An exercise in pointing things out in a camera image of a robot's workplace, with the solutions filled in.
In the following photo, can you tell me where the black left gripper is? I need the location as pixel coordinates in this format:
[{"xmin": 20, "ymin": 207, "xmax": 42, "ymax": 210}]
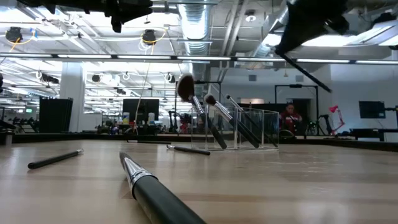
[{"xmin": 62, "ymin": 0, "xmax": 154, "ymax": 24}]

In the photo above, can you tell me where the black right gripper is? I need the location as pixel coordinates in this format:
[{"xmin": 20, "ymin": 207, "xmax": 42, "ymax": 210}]
[{"xmin": 275, "ymin": 0, "xmax": 351, "ymax": 57}]

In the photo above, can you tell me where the large powder makeup brush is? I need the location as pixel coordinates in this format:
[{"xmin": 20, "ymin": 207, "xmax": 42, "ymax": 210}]
[{"xmin": 176, "ymin": 73, "xmax": 228, "ymax": 150}]

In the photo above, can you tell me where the slim silver-ferrule makeup brush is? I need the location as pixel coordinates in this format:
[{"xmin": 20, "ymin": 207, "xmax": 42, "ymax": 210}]
[
  {"xmin": 165, "ymin": 144, "xmax": 211, "ymax": 156},
  {"xmin": 225, "ymin": 94, "xmax": 279, "ymax": 148}
]

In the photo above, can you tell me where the clear acrylic brush organizer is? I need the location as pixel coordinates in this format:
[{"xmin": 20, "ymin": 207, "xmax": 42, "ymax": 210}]
[{"xmin": 190, "ymin": 105, "xmax": 280, "ymax": 152}]

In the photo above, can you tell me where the medium round-head makeup brush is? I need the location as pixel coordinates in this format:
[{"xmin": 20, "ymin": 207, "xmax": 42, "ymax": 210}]
[{"xmin": 203, "ymin": 93, "xmax": 261, "ymax": 149}]

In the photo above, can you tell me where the thick-handled black makeup brush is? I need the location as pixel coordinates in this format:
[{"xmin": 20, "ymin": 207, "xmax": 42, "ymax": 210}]
[{"xmin": 119, "ymin": 151, "xmax": 208, "ymax": 224}]

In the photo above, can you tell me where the long ceiling light strip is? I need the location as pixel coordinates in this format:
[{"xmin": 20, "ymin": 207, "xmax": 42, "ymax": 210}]
[{"xmin": 0, "ymin": 52, "xmax": 398, "ymax": 65}]

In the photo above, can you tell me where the red desk lamp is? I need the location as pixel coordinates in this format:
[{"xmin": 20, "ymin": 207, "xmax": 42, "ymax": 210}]
[{"xmin": 328, "ymin": 105, "xmax": 346, "ymax": 136}]

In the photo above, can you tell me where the person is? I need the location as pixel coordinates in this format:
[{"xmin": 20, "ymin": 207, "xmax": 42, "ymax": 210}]
[{"xmin": 278, "ymin": 102, "xmax": 303, "ymax": 135}]

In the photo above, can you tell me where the black monitor back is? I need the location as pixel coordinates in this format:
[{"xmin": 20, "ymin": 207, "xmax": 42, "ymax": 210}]
[{"xmin": 122, "ymin": 98, "xmax": 160, "ymax": 126}]

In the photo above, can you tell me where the white building column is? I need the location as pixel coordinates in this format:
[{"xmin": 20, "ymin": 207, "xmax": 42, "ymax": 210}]
[{"xmin": 59, "ymin": 61, "xmax": 86, "ymax": 133}]

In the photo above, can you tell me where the black bench table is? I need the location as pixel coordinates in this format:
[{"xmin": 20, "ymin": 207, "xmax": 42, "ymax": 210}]
[{"xmin": 349, "ymin": 127, "xmax": 398, "ymax": 142}]

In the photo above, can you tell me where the black partition panel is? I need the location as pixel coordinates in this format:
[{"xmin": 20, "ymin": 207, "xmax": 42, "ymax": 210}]
[{"xmin": 39, "ymin": 97, "xmax": 74, "ymax": 134}]

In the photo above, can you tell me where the black ceiling cable reel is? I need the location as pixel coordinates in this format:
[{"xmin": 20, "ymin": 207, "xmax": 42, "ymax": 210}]
[
  {"xmin": 4, "ymin": 26, "xmax": 37, "ymax": 52},
  {"xmin": 138, "ymin": 29, "xmax": 169, "ymax": 52}
]

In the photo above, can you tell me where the silver slanted ventilation duct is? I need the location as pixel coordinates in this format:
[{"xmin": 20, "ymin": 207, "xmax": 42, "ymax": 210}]
[{"xmin": 253, "ymin": 0, "xmax": 292, "ymax": 58}]

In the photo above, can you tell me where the silver ribbed ventilation duct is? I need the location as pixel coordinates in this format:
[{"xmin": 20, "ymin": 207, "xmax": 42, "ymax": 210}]
[{"xmin": 177, "ymin": 0, "xmax": 215, "ymax": 82}]

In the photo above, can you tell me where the dark wall monitor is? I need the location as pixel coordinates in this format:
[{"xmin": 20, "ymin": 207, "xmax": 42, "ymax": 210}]
[{"xmin": 358, "ymin": 100, "xmax": 387, "ymax": 119}]

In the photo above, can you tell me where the black aluminium table frame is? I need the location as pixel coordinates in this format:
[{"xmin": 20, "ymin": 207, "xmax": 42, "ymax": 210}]
[{"xmin": 0, "ymin": 132, "xmax": 398, "ymax": 153}]

